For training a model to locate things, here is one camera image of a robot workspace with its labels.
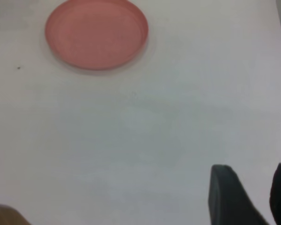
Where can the pink plate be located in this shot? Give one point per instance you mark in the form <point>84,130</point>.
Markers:
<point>96,35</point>

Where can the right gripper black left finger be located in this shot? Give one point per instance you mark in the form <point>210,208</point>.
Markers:
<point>229,201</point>

